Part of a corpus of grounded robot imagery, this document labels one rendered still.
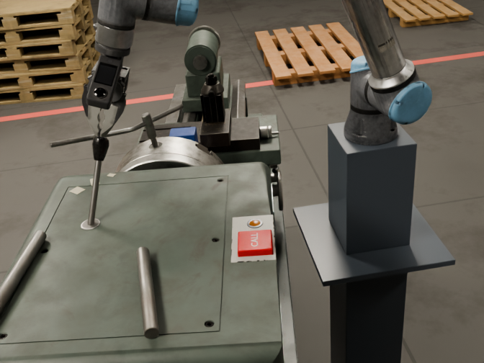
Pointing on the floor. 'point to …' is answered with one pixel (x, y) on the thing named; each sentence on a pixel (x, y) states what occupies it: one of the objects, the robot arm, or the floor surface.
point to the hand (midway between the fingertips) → (99, 134)
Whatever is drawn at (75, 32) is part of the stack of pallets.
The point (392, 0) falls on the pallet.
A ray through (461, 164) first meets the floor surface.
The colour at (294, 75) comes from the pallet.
